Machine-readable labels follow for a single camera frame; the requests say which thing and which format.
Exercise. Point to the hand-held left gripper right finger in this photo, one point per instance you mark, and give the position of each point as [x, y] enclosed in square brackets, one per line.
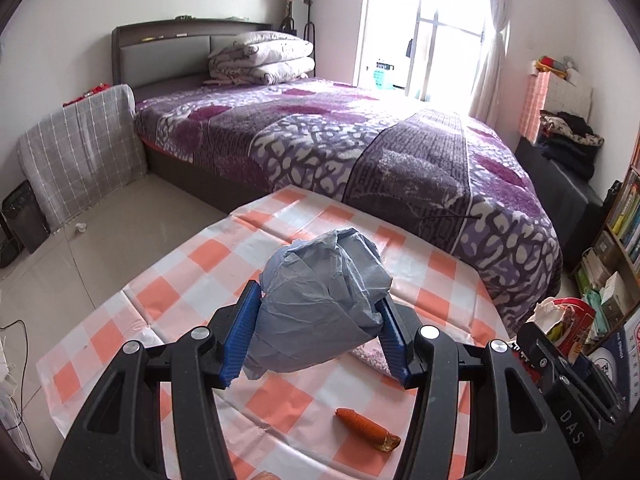
[397, 345]

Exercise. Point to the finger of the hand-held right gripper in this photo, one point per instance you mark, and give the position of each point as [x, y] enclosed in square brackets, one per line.
[602, 382]
[537, 355]

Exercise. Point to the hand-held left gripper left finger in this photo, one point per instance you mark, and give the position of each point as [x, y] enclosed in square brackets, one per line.
[240, 340]

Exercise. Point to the red torn carton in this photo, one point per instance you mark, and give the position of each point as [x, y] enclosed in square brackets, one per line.
[575, 320]

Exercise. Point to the blue-grey plastic bag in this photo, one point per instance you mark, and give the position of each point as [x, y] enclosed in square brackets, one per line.
[315, 305]

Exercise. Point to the person's left hand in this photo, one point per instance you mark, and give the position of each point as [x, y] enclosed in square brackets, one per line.
[266, 476]

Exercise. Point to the pink lace cloth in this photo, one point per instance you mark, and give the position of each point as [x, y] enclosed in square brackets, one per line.
[372, 357]

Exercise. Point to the blue and white carton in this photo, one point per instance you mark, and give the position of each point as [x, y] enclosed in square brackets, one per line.
[627, 355]

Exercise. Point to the orange checked tablecloth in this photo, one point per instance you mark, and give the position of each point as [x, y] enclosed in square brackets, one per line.
[175, 300]

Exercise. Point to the orange sausage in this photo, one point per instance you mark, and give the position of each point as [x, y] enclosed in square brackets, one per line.
[365, 427]

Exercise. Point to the tissue box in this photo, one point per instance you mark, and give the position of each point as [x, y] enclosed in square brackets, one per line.
[615, 292]

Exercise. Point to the wooden bookshelf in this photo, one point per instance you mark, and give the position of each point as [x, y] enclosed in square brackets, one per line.
[612, 240]

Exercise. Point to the black storage bench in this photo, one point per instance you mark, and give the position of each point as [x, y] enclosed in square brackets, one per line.
[555, 210]

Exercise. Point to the rows of books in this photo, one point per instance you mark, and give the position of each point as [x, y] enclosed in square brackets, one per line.
[630, 210]

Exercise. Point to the black bag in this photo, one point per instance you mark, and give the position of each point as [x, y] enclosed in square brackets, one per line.
[612, 200]

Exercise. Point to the bed with purple blanket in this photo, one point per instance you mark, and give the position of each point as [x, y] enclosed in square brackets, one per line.
[350, 145]

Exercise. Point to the pile of dark clothes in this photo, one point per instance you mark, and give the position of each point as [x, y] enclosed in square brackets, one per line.
[570, 145]

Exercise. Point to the grey checked cushion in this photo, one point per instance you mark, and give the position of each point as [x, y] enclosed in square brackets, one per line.
[82, 155]

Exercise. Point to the pink drawer cabinet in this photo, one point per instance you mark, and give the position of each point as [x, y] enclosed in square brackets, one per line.
[535, 100]

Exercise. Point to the teal plastic basket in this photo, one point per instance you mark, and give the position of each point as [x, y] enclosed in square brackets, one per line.
[383, 77]

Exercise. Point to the folded white quilt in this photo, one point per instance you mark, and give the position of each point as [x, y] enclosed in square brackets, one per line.
[265, 57]

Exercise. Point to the red cloth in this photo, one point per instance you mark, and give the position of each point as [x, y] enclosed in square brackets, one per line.
[87, 95]

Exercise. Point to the plush toys pile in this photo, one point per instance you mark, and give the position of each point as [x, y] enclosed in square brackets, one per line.
[552, 66]

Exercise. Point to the dark wooden bed headboard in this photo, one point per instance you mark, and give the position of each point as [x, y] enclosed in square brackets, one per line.
[165, 52]

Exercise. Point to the white curtain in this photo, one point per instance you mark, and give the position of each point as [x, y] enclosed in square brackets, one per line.
[495, 55]

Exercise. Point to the balcony glass door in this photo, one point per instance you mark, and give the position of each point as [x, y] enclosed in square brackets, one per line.
[430, 35]

